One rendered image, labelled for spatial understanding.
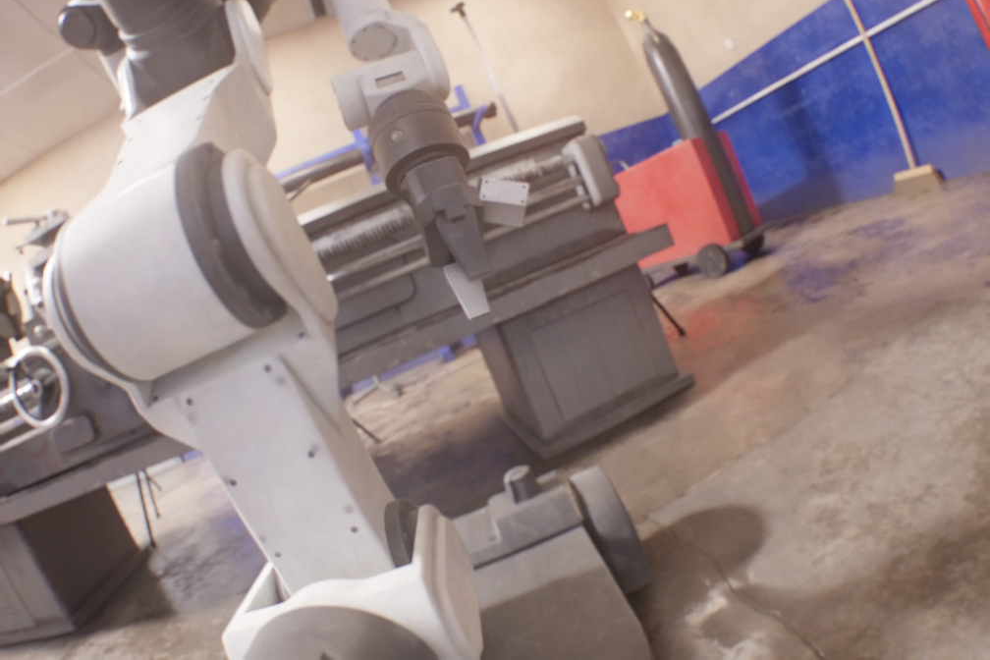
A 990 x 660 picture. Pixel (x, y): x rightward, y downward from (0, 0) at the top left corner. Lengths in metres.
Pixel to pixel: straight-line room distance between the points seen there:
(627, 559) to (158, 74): 0.82
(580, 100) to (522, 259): 3.99
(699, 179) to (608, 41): 2.98
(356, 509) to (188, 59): 0.50
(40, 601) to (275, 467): 1.66
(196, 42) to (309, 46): 4.70
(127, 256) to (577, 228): 1.29
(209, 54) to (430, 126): 0.28
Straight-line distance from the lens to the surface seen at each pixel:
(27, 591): 2.05
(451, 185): 0.45
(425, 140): 0.49
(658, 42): 3.26
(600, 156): 1.43
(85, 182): 5.72
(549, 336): 1.41
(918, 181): 3.63
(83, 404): 1.50
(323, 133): 4.93
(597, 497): 0.73
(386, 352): 1.22
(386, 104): 0.53
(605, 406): 1.48
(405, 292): 1.39
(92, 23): 1.03
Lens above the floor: 0.52
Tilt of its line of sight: 2 degrees down
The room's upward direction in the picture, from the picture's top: 22 degrees counter-clockwise
